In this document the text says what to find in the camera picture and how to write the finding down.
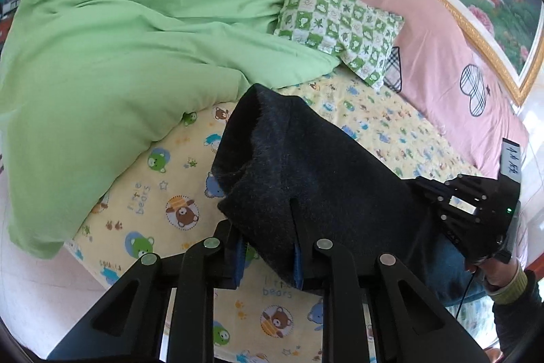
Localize pink plaid-bear bedspread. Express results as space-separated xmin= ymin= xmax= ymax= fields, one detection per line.
xmin=326 ymin=0 xmax=530 ymax=182

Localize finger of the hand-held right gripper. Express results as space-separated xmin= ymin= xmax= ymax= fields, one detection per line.
xmin=410 ymin=175 xmax=473 ymax=228

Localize yellow bear-print bedsheet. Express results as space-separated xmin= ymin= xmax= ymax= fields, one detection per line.
xmin=64 ymin=70 xmax=500 ymax=363

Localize green duvet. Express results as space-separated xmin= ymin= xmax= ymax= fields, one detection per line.
xmin=0 ymin=0 xmax=341 ymax=260

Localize person's right hand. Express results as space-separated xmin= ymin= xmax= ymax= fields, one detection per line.
xmin=466 ymin=256 xmax=517 ymax=292

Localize dark pants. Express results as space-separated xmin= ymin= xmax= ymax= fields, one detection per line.
xmin=211 ymin=83 xmax=489 ymax=306

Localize green checked pillow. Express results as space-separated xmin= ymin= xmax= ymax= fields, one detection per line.
xmin=273 ymin=0 xmax=405 ymax=92

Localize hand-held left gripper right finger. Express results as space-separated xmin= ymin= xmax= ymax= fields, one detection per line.
xmin=292 ymin=238 xmax=490 ymax=363

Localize black cable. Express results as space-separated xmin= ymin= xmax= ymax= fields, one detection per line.
xmin=456 ymin=271 xmax=479 ymax=322

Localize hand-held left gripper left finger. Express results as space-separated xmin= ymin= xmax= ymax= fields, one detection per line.
xmin=46 ymin=220 xmax=249 ymax=363

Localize person's right forearm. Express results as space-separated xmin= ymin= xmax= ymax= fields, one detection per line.
xmin=484 ymin=263 xmax=544 ymax=353

